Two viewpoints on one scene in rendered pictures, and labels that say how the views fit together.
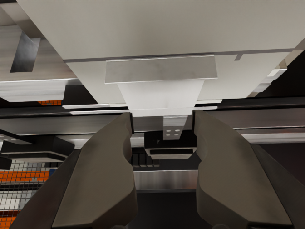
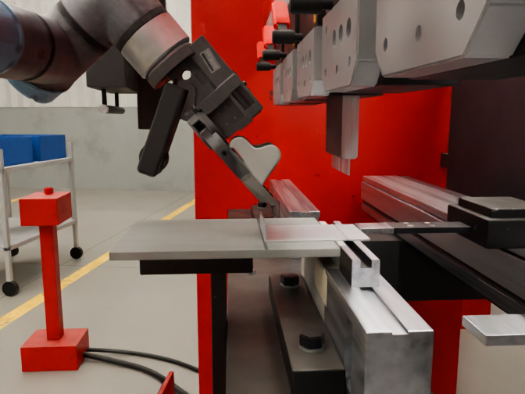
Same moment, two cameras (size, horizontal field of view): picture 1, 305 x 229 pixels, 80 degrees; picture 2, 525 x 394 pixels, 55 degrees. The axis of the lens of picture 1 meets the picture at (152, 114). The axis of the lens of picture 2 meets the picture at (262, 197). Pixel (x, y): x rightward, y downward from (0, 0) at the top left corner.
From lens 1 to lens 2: 0.64 m
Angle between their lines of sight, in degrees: 86
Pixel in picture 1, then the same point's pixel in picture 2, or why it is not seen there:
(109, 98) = (324, 245)
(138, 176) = (346, 170)
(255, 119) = not seen: hidden behind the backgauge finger
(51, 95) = (385, 298)
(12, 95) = (399, 320)
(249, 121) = not seen: hidden behind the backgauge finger
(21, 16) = (307, 362)
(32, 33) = (334, 363)
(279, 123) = (423, 216)
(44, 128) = not seen: outside the picture
